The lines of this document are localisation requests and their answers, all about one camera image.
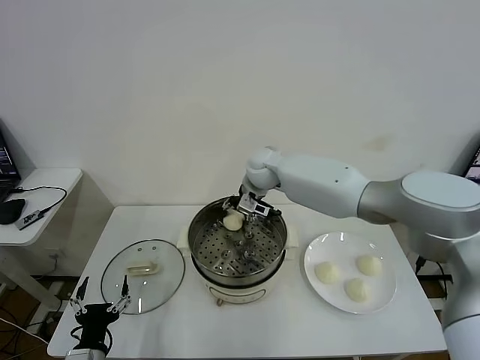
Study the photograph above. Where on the black laptop with charger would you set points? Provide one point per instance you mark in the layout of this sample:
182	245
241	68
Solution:
474	165

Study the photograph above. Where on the round glass pot lid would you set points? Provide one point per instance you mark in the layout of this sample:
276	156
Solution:
150	292

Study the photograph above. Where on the white side table with mouse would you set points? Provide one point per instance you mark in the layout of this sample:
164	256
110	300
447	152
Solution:
48	187

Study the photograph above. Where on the grey usb hub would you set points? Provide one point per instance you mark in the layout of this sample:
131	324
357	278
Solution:
29	220

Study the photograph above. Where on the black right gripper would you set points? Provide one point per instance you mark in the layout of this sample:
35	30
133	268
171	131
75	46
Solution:
244	204

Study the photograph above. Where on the white steamed baozi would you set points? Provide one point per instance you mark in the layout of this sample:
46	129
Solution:
356	289
233	223
326	272
369	264

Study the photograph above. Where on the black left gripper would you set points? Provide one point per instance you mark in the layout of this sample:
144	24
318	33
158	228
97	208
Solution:
93	322

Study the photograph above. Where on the stainless steel steamer basket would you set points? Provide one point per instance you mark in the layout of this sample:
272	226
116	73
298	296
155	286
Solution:
275	228

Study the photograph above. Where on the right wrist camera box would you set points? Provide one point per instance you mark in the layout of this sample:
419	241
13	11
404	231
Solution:
260	209

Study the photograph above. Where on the black computer mouse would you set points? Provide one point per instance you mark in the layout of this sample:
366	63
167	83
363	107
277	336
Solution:
11	212

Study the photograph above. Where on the computer monitor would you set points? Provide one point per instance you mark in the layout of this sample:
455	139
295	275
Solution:
5	157

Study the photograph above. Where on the white electric cooker base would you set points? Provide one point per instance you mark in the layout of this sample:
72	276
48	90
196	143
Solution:
240	290

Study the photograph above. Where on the white round plate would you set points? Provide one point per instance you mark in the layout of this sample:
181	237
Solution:
337	247

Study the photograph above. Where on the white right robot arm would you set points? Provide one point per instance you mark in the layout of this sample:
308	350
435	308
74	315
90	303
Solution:
318	183

